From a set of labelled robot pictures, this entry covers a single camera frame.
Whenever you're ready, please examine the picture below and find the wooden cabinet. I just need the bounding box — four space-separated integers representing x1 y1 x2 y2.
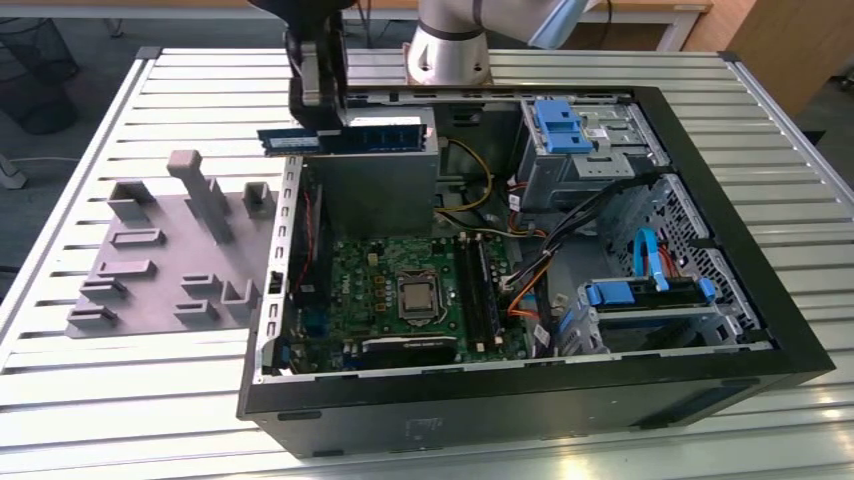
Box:
726 0 854 119

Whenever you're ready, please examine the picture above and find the grey power supply unit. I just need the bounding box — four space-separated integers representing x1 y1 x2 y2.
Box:
303 107 442 236

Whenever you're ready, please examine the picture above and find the blue plastic clip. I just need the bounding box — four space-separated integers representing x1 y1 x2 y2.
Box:
557 304 582 346

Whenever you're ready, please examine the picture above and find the metal drive cage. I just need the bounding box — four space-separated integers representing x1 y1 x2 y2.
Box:
519 97 673 211

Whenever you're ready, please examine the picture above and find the CPU socket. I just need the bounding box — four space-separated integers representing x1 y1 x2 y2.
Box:
394 268 447 329

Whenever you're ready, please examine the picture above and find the hard disk in blue carrier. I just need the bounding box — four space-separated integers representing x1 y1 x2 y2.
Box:
585 277 721 314

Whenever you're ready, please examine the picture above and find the grey parts rack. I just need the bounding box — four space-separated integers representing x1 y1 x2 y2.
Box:
63 149 282 341

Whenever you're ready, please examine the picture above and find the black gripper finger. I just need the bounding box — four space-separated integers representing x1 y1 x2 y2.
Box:
286 14 353 151

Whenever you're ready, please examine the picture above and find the black mesh bin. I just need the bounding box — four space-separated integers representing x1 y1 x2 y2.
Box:
0 18 80 135

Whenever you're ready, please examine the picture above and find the orange wire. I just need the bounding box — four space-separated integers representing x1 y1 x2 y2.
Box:
506 272 555 319

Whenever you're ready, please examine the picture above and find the silver CPU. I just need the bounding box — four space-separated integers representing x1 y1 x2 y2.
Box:
399 279 435 314

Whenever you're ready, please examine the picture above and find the yellow wire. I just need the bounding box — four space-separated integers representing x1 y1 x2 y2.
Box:
437 139 495 221

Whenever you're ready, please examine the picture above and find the grey desk leg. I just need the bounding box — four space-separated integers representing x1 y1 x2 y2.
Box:
0 149 28 191

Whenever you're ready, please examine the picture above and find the blue RAM stick white label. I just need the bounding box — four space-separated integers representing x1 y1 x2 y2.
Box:
257 124 429 157

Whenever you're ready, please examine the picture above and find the blue flat wire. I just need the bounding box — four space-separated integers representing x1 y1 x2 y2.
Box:
630 227 673 294

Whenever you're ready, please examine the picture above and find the black PC case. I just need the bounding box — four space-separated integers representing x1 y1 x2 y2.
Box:
237 84 840 459

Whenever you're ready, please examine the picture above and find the white framed desk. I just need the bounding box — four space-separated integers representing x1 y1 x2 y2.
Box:
566 0 714 52

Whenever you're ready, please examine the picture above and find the blue drive bay latch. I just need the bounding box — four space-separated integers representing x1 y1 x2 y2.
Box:
533 99 596 155

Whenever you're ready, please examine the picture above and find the black graphics card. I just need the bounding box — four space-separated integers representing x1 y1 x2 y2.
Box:
359 335 462 371

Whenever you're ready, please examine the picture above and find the green motherboard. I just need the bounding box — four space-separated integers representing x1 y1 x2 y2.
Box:
279 232 535 374

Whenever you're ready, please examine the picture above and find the RAM slot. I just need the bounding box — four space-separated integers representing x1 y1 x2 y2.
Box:
455 233 487 352

